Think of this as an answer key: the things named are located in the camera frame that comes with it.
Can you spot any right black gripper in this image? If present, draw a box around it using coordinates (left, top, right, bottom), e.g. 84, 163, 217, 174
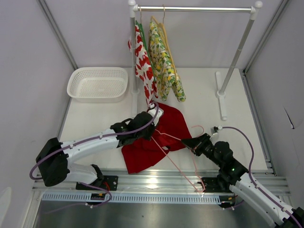
180, 133, 222, 167

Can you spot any pink wire hanger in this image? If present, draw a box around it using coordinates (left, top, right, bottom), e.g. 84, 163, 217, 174
151, 125, 206, 193

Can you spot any red skirt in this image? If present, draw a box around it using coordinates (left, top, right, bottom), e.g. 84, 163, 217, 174
122, 103, 191, 174

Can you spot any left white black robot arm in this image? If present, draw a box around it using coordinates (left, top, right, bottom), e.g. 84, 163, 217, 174
36, 109, 162, 190

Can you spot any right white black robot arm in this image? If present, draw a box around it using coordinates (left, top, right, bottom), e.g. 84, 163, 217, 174
181, 133, 304, 228

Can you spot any green hanger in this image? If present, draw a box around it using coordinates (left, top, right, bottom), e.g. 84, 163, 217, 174
135, 20, 156, 82

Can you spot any yellow wooden hanger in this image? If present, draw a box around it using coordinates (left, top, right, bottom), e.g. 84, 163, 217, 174
151, 5, 177, 75

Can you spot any lemon print garment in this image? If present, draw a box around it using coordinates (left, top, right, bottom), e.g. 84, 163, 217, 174
148, 20, 186, 102

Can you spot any red flower print garment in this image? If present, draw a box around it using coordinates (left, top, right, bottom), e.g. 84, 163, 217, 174
135, 21, 158, 106

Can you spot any white plastic basket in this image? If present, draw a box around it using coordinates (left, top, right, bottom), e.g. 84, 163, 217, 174
66, 67, 128, 103

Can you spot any white metal clothes rack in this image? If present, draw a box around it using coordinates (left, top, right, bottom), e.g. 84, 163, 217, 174
127, 0, 264, 121

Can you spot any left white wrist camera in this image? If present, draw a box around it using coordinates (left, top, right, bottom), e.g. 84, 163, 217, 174
147, 104, 164, 126

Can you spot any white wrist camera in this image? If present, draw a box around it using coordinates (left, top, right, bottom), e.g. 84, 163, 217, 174
147, 104, 164, 126
210, 126, 223, 136

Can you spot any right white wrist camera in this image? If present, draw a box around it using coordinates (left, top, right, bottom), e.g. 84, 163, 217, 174
210, 126, 223, 136

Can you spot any aluminium rail base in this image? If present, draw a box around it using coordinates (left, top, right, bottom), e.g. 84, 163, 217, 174
32, 168, 291, 195

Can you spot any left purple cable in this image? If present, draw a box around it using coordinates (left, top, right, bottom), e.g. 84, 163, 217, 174
29, 101, 160, 181

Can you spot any white slotted cable duct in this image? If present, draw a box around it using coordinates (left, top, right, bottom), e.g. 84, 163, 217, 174
42, 192, 222, 205

